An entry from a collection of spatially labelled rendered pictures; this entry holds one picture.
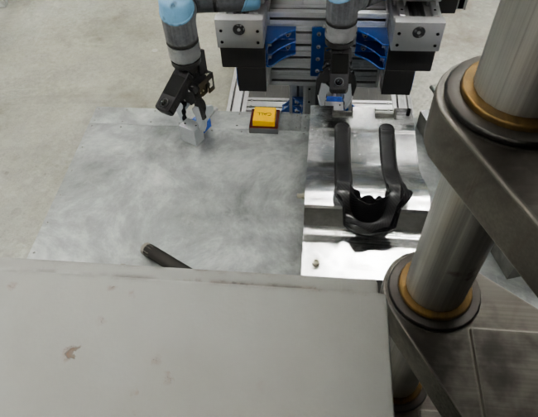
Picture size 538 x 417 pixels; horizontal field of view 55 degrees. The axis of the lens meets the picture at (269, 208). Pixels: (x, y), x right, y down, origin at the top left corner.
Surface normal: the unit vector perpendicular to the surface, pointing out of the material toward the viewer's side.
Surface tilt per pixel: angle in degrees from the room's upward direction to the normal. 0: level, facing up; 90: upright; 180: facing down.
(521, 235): 90
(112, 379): 0
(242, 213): 0
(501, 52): 90
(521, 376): 0
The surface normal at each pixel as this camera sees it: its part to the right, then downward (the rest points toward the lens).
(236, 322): -0.03, -0.63
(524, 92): -0.36, 0.73
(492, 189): -0.94, 0.28
